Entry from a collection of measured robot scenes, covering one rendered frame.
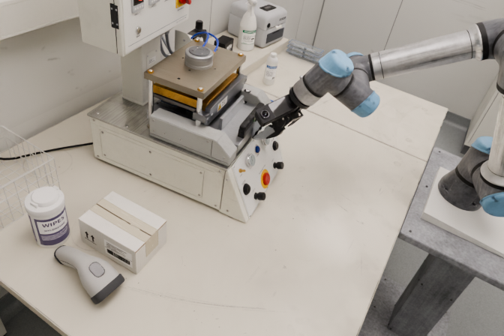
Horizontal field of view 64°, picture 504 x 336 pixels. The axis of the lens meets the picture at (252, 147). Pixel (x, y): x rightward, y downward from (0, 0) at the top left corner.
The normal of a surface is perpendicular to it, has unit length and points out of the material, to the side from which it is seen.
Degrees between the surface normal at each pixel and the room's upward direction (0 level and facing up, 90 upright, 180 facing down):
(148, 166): 90
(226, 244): 0
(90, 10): 90
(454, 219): 4
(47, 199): 1
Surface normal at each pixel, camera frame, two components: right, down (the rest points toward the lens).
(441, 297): -0.51, 0.48
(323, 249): 0.15, -0.77
